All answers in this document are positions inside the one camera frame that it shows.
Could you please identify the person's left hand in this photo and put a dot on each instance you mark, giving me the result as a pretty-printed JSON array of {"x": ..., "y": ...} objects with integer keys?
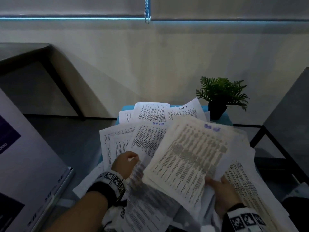
[{"x": 123, "y": 164}]

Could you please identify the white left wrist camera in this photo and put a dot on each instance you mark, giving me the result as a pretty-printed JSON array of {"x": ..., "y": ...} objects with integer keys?
[{"x": 113, "y": 215}]

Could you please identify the person's left forearm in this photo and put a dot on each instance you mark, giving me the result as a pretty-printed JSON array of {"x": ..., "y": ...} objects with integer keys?
[{"x": 82, "y": 215}]

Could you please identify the printed papers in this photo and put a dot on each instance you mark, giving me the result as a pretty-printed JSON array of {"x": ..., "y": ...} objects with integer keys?
[{"x": 149, "y": 111}]

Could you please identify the person's black trouser leg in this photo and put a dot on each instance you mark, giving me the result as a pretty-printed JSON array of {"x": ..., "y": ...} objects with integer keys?
[{"x": 297, "y": 215}]

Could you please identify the green potted fern plant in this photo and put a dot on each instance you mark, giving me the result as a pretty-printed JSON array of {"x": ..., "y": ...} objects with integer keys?
[{"x": 217, "y": 108}]

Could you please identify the paper sheet with blue handwriting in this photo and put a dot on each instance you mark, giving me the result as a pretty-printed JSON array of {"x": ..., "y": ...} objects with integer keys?
[{"x": 147, "y": 140}]

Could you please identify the person's right hand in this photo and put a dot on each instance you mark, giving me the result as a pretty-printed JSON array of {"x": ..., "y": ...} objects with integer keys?
[{"x": 225, "y": 195}]

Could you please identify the stack of collected papers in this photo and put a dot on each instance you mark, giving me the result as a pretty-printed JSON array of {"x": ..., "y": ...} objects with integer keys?
[{"x": 188, "y": 154}]

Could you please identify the dark grey black-framed desk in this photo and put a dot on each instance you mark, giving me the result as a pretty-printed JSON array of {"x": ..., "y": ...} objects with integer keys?
[{"x": 14, "y": 50}]

